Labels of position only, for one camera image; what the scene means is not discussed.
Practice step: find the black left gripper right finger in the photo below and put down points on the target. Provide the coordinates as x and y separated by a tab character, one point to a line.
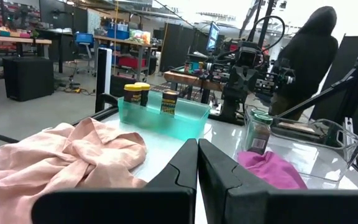
259	205

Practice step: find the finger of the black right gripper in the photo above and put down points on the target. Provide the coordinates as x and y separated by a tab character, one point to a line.
252	77
240	77

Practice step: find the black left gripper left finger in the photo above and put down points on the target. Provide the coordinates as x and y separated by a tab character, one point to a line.
154	202

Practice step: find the green oregano spice jar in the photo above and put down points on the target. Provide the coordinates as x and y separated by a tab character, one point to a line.
258	137
257	111

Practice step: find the yellow-lid spice jar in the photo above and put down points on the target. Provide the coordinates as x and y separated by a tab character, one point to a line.
145	91
169	102
132	95

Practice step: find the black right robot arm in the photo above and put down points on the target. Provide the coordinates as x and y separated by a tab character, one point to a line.
230	105

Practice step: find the magenta cloth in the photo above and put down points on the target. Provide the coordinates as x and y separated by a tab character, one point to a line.
269	169

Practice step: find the person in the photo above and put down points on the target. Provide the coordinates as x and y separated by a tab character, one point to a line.
306	56

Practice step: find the wooden-top table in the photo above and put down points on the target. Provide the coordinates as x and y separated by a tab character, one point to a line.
191	79

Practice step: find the lit computer monitor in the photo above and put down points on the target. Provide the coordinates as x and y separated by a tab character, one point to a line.
213	35

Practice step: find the black panel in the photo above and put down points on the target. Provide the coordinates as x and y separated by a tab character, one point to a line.
343	87

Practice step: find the teal plastic bin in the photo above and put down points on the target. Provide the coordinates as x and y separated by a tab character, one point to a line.
166	124

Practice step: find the clear plastic bin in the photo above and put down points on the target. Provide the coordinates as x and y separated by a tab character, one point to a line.
322	155

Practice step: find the peach cloth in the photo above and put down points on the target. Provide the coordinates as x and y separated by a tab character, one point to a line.
57	158

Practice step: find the shelf table with bins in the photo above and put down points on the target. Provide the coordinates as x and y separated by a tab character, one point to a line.
123	39

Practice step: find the black and white pole stand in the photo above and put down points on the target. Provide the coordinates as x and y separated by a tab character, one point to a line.
103	77

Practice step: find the blue chair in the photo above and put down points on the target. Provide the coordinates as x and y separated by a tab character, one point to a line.
84	39

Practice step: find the black box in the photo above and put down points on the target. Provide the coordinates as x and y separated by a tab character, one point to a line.
28	77

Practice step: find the wooden workbench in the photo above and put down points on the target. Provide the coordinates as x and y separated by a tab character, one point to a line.
14	40

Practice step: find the black partition wall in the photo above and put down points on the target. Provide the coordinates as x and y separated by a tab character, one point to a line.
179	46

